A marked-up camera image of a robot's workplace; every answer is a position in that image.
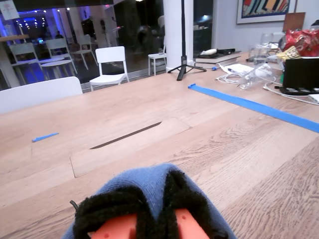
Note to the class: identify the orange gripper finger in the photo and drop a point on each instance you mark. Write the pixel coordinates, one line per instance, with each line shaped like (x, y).
(184, 209)
(109, 211)

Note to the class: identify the blue printed T-shirt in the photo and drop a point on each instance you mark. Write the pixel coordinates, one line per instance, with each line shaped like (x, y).
(139, 176)

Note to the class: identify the short blue tape piece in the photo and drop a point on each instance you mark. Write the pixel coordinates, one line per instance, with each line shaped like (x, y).
(45, 137)

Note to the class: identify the long blue tape strip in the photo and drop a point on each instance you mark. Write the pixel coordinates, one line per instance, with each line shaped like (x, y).
(249, 104)

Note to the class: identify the white chair with wide back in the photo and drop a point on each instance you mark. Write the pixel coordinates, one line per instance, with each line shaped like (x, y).
(37, 93)

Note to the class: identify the small blue clip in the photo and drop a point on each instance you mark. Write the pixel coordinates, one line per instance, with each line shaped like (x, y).
(213, 67)

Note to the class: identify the blue pen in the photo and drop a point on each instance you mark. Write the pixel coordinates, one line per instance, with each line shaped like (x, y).
(231, 70)

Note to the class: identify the clear plastic bottle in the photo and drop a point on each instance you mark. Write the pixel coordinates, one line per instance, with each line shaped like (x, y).
(254, 74)

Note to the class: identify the white notebook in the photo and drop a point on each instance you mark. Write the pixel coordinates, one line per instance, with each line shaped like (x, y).
(239, 67)

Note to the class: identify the dark book stack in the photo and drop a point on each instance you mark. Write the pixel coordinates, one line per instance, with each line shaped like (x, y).
(214, 59)

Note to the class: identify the small white side table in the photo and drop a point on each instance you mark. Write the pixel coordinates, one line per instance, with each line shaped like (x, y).
(157, 56)

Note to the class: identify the white slatted chair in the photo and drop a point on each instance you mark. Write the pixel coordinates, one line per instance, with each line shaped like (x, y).
(109, 56)

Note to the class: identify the round white table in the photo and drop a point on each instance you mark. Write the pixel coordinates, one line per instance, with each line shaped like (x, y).
(56, 64)

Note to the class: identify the drinking glass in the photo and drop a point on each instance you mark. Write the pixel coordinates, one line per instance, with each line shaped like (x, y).
(161, 51)

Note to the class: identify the white oblong object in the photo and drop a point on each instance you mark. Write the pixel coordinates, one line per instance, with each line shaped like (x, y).
(209, 52)

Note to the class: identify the flat black device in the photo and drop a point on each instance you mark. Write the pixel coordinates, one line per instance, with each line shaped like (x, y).
(225, 51)

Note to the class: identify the clear glass jar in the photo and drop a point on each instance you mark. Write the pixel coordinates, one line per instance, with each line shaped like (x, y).
(259, 56)

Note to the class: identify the white chair behind glass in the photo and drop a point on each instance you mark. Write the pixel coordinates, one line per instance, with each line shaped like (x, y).
(86, 39)
(57, 44)
(23, 49)

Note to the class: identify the white round column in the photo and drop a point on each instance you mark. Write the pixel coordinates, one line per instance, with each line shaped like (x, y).
(172, 30)

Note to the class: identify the black box device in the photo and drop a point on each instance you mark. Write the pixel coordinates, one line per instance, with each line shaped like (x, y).
(301, 72)

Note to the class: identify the yellow snack bag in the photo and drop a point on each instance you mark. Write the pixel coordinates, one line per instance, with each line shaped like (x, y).
(290, 53)

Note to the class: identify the clear plastic container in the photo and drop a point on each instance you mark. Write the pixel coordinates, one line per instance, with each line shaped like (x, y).
(268, 39)

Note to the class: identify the wooden counter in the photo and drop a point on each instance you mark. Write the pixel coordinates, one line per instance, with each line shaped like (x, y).
(12, 38)

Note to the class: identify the red snack bag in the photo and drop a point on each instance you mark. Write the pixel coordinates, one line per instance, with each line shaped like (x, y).
(306, 42)

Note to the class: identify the framed colourful painting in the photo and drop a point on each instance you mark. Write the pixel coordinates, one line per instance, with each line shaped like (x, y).
(264, 8)

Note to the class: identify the brown board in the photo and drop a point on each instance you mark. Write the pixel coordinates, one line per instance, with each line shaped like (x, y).
(294, 21)

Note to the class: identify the paper sign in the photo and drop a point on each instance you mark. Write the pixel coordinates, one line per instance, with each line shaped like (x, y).
(8, 10)

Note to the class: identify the black camera tripod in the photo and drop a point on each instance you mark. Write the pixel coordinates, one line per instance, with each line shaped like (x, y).
(183, 64)

